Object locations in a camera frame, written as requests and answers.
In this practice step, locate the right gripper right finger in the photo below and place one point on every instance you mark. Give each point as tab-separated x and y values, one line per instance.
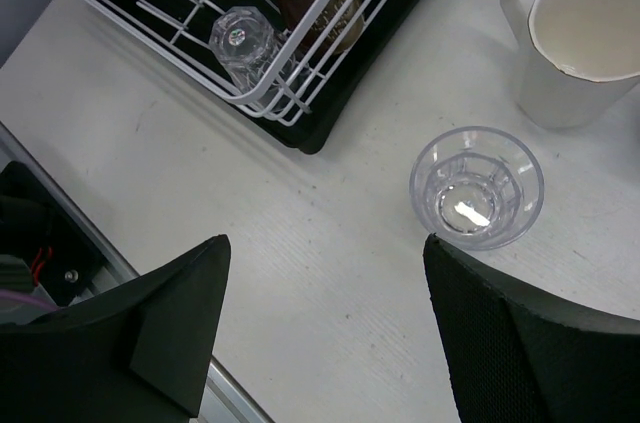
516	353

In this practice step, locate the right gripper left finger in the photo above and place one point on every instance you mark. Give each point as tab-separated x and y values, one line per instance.
141	349

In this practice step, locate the clear small glass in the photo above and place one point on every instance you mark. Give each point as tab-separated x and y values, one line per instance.
245	43
479	188

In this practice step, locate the white mug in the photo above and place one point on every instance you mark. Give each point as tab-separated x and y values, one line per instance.
576	58

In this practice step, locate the aluminium mounting rail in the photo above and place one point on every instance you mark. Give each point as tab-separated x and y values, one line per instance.
223	400

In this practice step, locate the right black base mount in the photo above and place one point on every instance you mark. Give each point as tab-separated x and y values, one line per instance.
47	259

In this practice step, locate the white wire dish rack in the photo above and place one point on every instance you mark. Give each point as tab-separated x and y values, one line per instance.
278	60

